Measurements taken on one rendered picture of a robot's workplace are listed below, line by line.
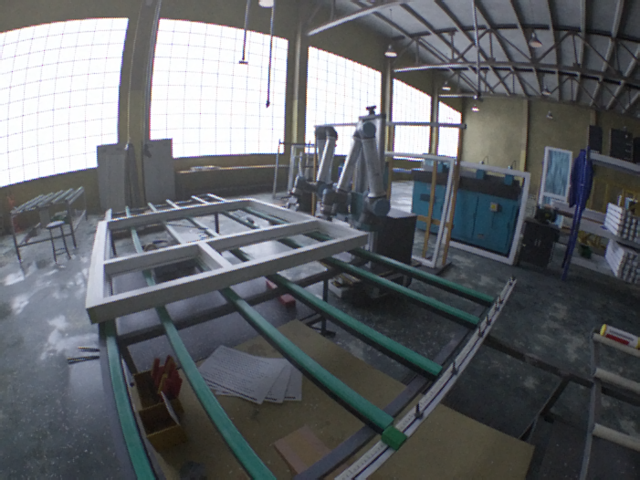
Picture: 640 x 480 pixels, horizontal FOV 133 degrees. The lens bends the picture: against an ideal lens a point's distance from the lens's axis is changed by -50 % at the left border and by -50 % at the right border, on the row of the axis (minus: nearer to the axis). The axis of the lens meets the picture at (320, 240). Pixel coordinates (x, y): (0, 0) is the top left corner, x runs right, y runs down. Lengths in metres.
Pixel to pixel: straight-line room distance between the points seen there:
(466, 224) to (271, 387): 4.53
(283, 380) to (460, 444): 0.64
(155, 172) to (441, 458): 8.62
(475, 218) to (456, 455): 4.44
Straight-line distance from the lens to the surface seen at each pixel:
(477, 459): 0.95
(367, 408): 0.68
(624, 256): 4.51
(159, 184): 8.72
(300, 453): 0.72
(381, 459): 0.60
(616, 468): 1.28
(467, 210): 5.04
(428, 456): 0.90
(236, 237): 1.58
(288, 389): 1.00
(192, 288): 1.10
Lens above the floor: 1.40
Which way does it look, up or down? 18 degrees down
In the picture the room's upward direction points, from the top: 2 degrees clockwise
